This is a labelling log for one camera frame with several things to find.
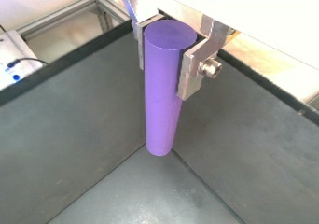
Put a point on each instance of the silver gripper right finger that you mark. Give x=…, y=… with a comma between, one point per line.
x=198, y=62

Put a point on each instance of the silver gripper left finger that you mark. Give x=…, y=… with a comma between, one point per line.
x=143, y=13

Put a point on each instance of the purple round cylinder peg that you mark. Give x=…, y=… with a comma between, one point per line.
x=167, y=38

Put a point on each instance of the aluminium frame profile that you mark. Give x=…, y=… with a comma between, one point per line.
x=108, y=10

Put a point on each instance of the white box with cable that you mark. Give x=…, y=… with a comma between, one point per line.
x=17, y=60

